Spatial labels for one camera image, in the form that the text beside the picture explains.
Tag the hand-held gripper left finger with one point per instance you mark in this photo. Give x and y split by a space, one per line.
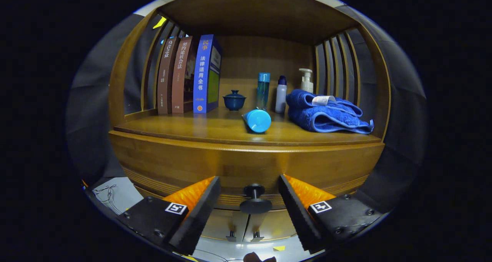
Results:
198 216

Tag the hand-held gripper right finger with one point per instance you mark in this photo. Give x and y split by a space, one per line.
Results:
298 216

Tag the wooden drawer with dark knob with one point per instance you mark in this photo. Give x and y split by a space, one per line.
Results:
246 173

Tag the light blue squeeze tube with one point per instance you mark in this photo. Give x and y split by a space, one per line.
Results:
258 120

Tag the wooden cabinet door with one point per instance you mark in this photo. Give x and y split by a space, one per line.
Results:
276 223
221 223

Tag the wooden countertop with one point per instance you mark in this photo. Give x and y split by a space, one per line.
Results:
192 127

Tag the wooden cabinet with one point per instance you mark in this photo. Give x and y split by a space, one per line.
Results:
261 58

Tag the yellow tape piece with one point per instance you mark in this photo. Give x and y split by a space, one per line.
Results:
278 248

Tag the folded blue towel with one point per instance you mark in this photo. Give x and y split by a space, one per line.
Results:
326 119

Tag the dark blue lidded teacup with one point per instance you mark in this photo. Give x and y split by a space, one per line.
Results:
234 101

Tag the white bottle with blue cap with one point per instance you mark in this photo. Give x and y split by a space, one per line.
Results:
281 96

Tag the clear teal bottle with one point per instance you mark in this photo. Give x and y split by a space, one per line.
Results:
263 90

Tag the white pump bottle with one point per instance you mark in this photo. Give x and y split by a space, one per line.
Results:
306 83

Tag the thick blue book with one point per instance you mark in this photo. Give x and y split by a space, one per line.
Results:
201 77

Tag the dark brown book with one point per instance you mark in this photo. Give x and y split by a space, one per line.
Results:
165 77

